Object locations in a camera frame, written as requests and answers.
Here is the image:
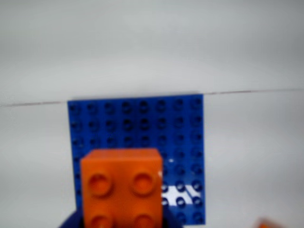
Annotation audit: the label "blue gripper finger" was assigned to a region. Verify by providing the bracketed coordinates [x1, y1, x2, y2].
[58, 209, 84, 228]
[162, 206, 185, 228]

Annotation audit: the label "orange 2x4 block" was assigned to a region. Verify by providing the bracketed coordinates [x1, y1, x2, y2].
[80, 147, 164, 228]

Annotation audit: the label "orange 2x2 block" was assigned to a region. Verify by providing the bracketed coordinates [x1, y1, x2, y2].
[253, 217, 289, 228]

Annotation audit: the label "white foam board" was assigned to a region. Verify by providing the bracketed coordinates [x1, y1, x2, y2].
[0, 90, 304, 228]
[0, 0, 304, 106]

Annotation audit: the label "blue 8x8 base plate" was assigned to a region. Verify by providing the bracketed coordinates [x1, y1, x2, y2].
[67, 94, 206, 225]

